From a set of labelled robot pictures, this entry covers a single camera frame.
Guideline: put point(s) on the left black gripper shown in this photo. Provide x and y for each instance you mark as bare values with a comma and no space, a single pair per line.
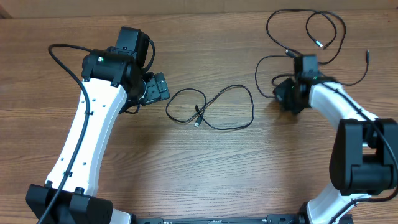
157,90

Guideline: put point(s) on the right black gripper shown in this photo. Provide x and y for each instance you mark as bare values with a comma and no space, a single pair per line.
280,92

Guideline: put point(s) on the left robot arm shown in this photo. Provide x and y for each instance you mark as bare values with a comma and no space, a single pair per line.
113,81

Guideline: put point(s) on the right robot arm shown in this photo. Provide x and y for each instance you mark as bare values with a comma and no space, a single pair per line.
363,163

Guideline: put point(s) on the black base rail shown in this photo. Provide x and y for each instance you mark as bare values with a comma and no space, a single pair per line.
269,219

